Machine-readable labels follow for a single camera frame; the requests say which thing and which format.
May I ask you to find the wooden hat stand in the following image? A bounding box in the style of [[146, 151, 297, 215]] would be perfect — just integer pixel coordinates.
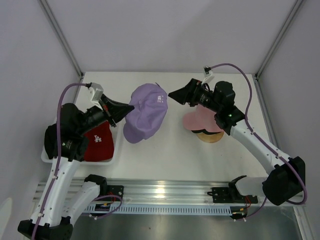
[[196, 132, 224, 144]]

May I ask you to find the white slotted cable duct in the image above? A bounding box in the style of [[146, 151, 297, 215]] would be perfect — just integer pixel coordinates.
[[83, 203, 232, 216]]

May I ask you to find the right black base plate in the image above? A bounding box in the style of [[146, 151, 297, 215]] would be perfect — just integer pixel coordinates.
[[206, 187, 258, 204]]

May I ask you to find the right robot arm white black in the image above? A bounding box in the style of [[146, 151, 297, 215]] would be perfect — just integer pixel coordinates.
[[168, 79, 308, 206]]

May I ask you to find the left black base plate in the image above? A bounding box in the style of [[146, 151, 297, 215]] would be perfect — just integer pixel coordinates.
[[106, 185, 124, 202]]

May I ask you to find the aluminium mounting rail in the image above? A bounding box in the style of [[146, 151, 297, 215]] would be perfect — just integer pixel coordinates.
[[32, 177, 306, 208]]

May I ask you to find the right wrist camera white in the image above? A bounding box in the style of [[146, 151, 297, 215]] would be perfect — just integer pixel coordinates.
[[202, 66, 215, 85]]

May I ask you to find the pink baseball cap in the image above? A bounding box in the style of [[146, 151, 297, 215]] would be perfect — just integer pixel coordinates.
[[182, 104, 223, 132]]

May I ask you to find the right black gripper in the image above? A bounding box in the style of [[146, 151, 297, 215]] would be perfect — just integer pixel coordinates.
[[168, 78, 221, 114]]

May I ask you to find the lavender baseball cap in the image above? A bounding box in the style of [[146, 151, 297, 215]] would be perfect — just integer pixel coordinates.
[[123, 83, 168, 144]]

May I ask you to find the dark green baseball cap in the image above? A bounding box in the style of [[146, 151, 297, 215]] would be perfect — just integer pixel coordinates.
[[191, 129, 221, 136]]

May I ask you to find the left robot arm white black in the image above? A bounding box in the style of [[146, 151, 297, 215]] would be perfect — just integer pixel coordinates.
[[17, 94, 134, 240]]

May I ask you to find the right aluminium frame post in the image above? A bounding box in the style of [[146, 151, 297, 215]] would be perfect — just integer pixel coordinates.
[[254, 0, 306, 81]]

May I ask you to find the left aluminium frame post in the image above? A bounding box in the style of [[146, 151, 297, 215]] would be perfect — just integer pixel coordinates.
[[37, 0, 84, 78]]

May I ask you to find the white plastic basket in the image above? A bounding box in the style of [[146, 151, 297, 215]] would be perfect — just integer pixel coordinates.
[[40, 122, 125, 167]]

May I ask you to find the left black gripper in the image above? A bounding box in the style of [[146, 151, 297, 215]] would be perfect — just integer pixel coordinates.
[[76, 93, 134, 135]]

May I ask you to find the aluminium frame post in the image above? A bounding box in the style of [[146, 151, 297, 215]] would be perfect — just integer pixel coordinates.
[[254, 0, 306, 81], [37, 0, 84, 78]]

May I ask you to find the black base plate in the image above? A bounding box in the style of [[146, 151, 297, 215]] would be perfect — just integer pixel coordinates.
[[206, 187, 258, 204], [106, 185, 124, 202]]

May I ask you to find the black baseball cap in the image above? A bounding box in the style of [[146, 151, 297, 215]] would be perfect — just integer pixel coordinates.
[[44, 123, 58, 160]]

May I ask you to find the red baseball cap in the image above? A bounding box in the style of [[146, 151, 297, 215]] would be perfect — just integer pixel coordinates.
[[84, 121, 115, 162]]

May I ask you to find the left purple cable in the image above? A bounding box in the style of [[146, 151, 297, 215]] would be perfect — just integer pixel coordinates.
[[31, 82, 123, 238]]

